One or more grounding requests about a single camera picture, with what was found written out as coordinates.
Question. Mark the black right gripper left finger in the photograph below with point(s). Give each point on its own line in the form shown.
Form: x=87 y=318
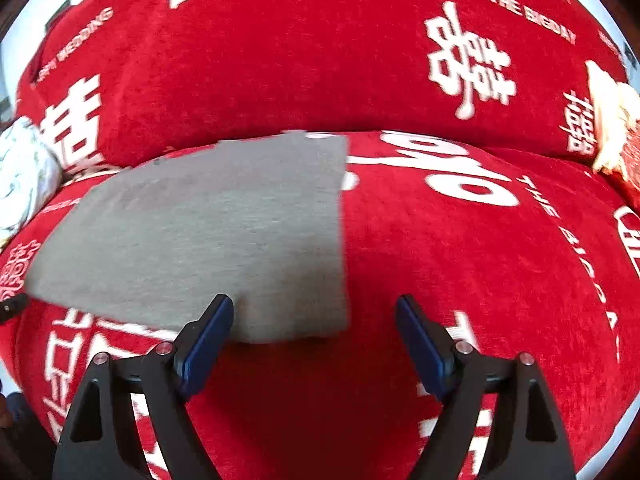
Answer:
x=100 y=439

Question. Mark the red wedding pillow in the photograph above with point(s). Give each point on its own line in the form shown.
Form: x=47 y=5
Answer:
x=124 y=81

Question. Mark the grey knitted garment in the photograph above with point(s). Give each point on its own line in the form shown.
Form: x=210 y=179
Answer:
x=256 y=220

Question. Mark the floral light blue quilt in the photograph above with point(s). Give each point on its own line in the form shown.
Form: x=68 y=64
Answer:
x=30 y=176

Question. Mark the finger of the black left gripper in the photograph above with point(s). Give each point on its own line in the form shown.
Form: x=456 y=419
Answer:
x=13 y=306

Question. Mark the red wedding bed cover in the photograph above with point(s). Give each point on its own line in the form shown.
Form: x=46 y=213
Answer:
x=511 y=251

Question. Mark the cream red embroidered cushion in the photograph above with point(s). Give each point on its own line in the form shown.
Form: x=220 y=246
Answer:
x=616 y=123

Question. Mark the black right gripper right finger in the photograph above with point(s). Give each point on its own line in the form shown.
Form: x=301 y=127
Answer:
x=527 y=438

